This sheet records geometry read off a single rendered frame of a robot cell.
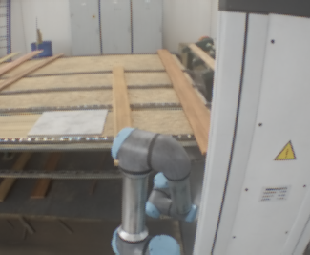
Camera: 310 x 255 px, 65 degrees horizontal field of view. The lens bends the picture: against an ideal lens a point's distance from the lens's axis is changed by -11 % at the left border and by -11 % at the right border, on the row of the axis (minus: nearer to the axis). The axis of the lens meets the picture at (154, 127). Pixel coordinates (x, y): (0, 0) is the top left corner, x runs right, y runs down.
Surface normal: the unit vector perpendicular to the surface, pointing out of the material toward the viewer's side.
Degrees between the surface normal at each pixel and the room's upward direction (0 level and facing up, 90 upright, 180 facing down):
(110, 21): 90
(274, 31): 90
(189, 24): 89
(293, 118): 90
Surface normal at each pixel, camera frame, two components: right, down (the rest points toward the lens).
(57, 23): 0.00, 0.40
